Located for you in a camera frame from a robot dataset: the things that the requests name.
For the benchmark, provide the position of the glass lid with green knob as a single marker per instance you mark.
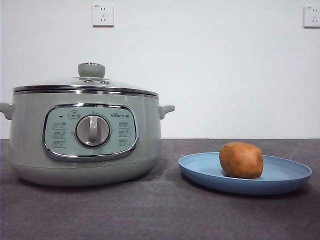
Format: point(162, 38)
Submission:
point(91, 70)

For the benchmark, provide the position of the white wall socket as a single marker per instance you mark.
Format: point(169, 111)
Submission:
point(312, 16)
point(103, 15)

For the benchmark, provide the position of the blue round plate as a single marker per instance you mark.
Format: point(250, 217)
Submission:
point(200, 167)

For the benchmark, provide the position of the brown potato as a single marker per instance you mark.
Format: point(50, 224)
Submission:
point(241, 160)

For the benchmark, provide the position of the pale green electric steamer pot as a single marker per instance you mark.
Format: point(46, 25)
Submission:
point(30, 130)

